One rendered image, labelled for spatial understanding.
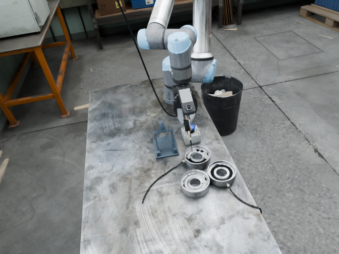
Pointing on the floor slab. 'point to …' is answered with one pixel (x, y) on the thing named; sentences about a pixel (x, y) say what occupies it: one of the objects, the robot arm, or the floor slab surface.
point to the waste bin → (223, 103)
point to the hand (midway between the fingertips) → (186, 122)
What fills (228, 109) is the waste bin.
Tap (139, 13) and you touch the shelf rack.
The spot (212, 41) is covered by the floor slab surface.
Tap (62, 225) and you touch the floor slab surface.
